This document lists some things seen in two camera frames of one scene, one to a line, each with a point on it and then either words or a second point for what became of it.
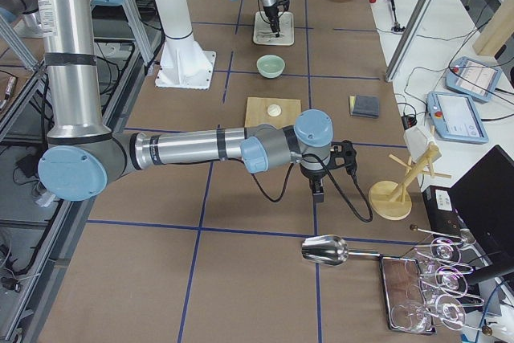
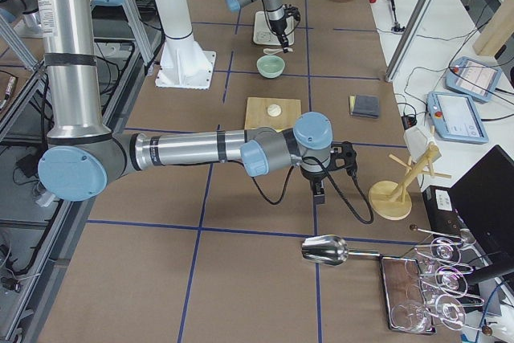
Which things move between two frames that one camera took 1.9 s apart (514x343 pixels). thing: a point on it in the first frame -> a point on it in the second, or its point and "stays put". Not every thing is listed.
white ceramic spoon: [269, 36] -> [272, 51]
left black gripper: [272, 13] -> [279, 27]
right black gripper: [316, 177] stays put
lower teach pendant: [455, 118] stays put
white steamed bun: [274, 110] stays put
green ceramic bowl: [271, 66] stays put
